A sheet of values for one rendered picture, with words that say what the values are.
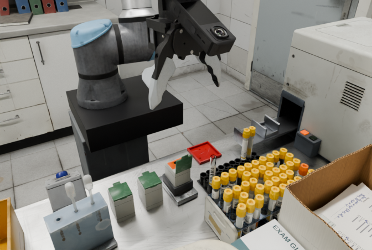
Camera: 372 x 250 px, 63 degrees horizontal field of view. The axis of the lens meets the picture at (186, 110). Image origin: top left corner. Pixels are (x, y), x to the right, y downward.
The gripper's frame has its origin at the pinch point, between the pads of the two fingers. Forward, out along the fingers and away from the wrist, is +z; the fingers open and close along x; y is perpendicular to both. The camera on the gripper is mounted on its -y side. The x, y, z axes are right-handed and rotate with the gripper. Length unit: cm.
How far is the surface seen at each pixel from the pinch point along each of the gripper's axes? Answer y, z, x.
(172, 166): 5.1, 17.6, 1.2
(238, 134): 7.8, 20.1, -21.8
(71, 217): 2.6, 15.7, 23.8
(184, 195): 2.0, 24.1, 0.6
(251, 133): 0.9, 15.3, -18.9
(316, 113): -4.3, 14.2, -37.4
